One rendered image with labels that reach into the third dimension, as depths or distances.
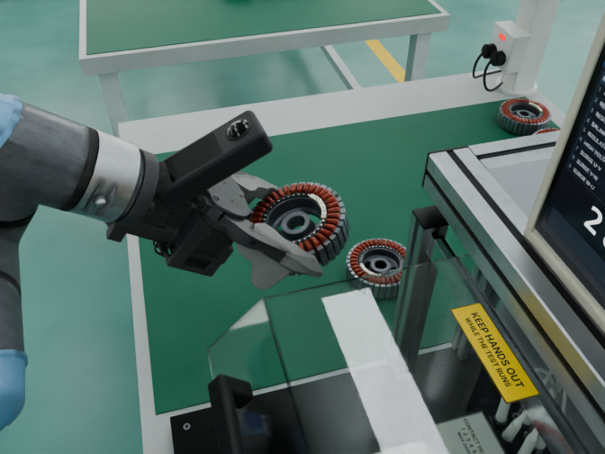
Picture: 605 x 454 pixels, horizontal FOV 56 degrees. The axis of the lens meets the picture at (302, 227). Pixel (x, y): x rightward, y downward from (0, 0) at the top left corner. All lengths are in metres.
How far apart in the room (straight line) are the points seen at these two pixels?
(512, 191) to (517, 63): 0.90
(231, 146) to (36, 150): 0.16
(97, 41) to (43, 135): 1.31
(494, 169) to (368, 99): 0.85
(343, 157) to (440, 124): 0.26
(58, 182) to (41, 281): 1.67
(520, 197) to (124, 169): 0.36
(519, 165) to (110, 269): 1.68
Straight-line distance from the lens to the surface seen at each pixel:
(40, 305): 2.07
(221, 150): 0.52
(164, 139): 1.30
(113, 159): 0.50
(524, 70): 1.50
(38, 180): 0.48
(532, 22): 1.45
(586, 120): 0.45
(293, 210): 0.65
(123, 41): 1.76
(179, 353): 0.88
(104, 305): 1.99
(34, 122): 0.49
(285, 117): 1.34
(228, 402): 0.46
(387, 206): 1.09
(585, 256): 0.47
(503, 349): 0.50
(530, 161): 0.62
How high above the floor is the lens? 1.46
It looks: 43 degrees down
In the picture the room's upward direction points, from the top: straight up
